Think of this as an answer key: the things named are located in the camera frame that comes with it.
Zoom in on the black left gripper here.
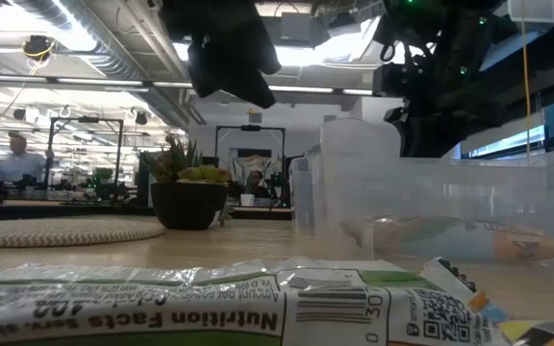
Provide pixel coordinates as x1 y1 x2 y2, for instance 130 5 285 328
161 0 282 110

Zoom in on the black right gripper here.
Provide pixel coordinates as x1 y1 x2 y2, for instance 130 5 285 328
372 60 507 159

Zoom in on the white granola bar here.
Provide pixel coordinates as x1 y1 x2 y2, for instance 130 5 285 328
0 257 512 346

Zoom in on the blue granola bar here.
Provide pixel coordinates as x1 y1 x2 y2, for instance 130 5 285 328
471 287 554 346

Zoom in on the clear plastic container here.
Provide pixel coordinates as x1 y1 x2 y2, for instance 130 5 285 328
361 148 554 273
290 118 403 237

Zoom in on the person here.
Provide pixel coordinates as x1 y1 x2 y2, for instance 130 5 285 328
243 169 272 199
0 132 56 187

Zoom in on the succulent plant in black pot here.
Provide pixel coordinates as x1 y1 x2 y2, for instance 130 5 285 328
138 134 233 231

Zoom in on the round clear plate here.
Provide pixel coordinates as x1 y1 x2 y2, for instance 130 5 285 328
0 218 166 249

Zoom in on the black metal stand frame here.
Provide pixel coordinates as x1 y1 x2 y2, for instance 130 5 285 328
44 116 125 196
214 124 288 206

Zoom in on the yellow cable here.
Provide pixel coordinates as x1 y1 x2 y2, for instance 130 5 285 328
519 0 533 160

